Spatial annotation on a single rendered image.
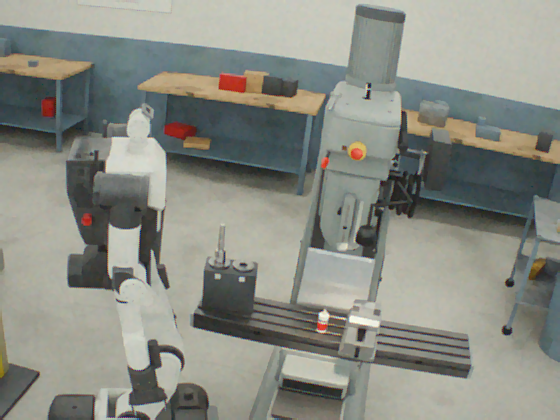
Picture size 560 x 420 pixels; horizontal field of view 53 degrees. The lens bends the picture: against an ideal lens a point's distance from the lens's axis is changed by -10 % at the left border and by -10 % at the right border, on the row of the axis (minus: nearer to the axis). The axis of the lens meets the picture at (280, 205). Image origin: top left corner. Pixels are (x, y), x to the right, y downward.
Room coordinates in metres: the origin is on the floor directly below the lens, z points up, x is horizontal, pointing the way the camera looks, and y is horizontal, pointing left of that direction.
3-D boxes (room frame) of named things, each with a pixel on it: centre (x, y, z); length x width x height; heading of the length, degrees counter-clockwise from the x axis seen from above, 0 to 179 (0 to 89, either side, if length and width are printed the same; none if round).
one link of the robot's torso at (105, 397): (1.66, 0.51, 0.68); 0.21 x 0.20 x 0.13; 103
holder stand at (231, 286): (2.23, 0.17, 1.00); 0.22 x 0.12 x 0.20; 92
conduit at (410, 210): (2.39, -0.49, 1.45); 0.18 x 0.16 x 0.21; 172
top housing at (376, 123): (2.17, -0.26, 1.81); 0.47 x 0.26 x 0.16; 172
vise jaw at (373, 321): (2.08, -0.40, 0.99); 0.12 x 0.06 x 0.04; 80
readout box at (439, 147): (2.41, -0.63, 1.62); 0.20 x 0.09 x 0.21; 172
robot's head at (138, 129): (1.67, 0.44, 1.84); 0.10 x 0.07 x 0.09; 13
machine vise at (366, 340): (2.10, -0.40, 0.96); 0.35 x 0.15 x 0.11; 170
